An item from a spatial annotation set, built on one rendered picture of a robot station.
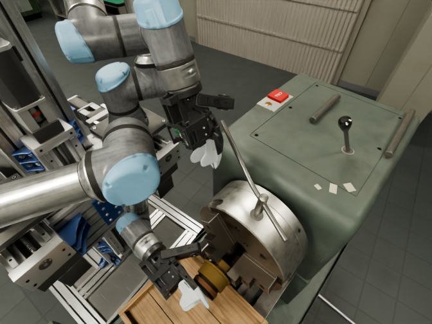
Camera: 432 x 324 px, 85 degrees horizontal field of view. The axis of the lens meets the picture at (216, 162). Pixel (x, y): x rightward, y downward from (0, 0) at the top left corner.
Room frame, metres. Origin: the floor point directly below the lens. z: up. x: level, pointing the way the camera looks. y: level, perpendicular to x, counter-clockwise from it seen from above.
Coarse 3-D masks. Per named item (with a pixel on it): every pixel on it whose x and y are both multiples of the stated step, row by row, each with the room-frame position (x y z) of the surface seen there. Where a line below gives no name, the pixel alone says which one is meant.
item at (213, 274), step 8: (208, 264) 0.22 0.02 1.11; (216, 264) 0.22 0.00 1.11; (224, 264) 0.22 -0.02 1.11; (200, 272) 0.20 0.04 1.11; (208, 272) 0.20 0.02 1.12; (216, 272) 0.20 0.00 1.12; (224, 272) 0.20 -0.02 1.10; (200, 280) 0.18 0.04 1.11; (208, 280) 0.18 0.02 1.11; (216, 280) 0.18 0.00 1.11; (224, 280) 0.18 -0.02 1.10; (200, 288) 0.16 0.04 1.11; (208, 288) 0.16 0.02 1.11; (216, 288) 0.17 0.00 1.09; (224, 288) 0.17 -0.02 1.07; (208, 296) 0.15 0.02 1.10; (216, 296) 0.15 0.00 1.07
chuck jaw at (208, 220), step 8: (208, 216) 0.33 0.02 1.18; (216, 216) 0.32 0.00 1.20; (208, 224) 0.30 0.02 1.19; (216, 224) 0.30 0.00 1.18; (224, 224) 0.31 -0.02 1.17; (216, 232) 0.28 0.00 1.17; (224, 232) 0.29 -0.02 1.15; (208, 240) 0.27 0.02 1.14; (216, 240) 0.27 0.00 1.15; (224, 240) 0.27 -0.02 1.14; (232, 240) 0.28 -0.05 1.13; (208, 248) 0.26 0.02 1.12; (216, 248) 0.25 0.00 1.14; (224, 248) 0.26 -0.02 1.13; (208, 256) 0.24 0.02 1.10; (216, 256) 0.23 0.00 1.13
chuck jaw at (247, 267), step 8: (248, 256) 0.24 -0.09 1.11; (240, 264) 0.22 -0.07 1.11; (248, 264) 0.22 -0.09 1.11; (256, 264) 0.22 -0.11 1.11; (232, 272) 0.20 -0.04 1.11; (240, 272) 0.20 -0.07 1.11; (248, 272) 0.20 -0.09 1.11; (256, 272) 0.20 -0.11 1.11; (264, 272) 0.20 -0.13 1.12; (232, 280) 0.18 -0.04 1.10; (240, 280) 0.19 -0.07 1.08; (248, 280) 0.18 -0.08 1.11; (256, 280) 0.18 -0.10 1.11; (264, 280) 0.18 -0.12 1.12; (272, 280) 0.18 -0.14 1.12; (280, 280) 0.18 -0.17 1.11; (264, 288) 0.16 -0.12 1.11; (272, 288) 0.17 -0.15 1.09
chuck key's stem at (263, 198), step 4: (260, 196) 0.30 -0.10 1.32; (264, 196) 0.30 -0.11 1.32; (260, 200) 0.29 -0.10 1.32; (264, 200) 0.29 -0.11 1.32; (256, 204) 0.29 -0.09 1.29; (260, 204) 0.29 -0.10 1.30; (256, 208) 0.29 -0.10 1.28; (260, 208) 0.29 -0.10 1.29; (256, 212) 0.29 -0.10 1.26; (260, 212) 0.29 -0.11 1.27; (256, 216) 0.29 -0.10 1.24
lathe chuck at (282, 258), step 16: (224, 192) 0.39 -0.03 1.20; (240, 192) 0.37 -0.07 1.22; (208, 208) 0.35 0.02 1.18; (224, 208) 0.32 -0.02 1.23; (240, 208) 0.32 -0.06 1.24; (272, 208) 0.32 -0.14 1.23; (240, 224) 0.28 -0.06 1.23; (256, 224) 0.27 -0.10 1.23; (272, 224) 0.28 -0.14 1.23; (240, 240) 0.27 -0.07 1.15; (256, 240) 0.24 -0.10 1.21; (272, 240) 0.24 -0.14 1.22; (288, 240) 0.25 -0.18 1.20; (240, 256) 0.27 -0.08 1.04; (256, 256) 0.23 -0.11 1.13; (272, 256) 0.21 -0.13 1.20; (288, 256) 0.22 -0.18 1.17; (272, 272) 0.20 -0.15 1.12; (288, 272) 0.19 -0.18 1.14
